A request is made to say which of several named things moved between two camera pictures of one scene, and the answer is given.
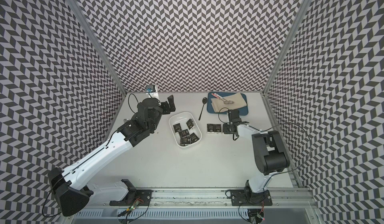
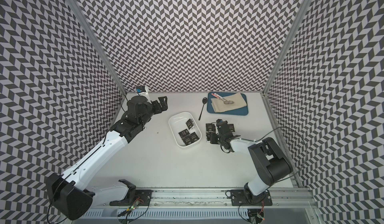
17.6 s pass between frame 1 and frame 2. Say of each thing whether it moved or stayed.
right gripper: moved
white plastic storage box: stayed
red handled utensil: stayed
